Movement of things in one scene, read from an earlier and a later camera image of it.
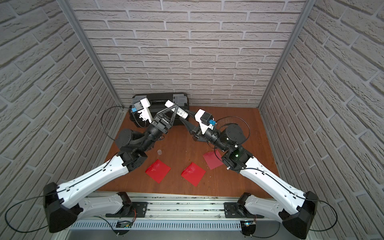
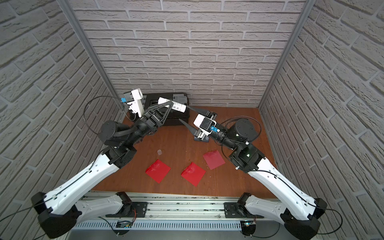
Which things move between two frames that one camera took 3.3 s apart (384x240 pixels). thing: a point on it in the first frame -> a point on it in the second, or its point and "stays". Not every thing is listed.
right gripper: [198, 134] stays
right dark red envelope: [212, 160] stays
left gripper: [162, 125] -> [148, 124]
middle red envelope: [193, 174] stays
